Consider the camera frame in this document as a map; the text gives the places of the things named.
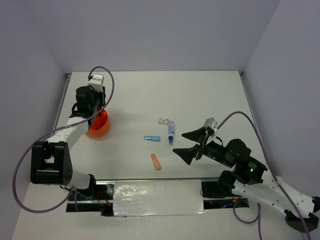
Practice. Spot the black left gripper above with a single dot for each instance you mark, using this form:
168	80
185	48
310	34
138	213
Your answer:
102	95

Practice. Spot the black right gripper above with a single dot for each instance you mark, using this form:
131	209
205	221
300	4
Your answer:
198	135

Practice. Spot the blue glue bottle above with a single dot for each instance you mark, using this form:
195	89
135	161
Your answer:
171	132

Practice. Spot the light blue correction tape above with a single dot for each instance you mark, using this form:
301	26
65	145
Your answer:
152	138

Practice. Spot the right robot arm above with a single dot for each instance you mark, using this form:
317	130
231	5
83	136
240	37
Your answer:
251	179

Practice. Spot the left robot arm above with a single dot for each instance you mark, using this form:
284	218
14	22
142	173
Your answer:
51	162

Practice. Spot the orange round pen holder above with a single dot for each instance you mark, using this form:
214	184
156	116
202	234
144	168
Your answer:
100	126

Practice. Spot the small white eraser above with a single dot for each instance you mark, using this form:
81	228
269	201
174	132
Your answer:
163	121

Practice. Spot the salmon pink eraser stick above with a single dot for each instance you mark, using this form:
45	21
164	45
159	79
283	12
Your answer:
156	162

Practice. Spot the silver foil covered plate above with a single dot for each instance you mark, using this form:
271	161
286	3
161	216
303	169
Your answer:
157	198

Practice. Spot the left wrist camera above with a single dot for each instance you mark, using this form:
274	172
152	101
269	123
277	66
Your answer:
96	82

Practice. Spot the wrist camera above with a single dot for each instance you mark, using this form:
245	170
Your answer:
96	82
211	127

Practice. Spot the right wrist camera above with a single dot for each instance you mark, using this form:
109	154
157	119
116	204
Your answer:
211	127

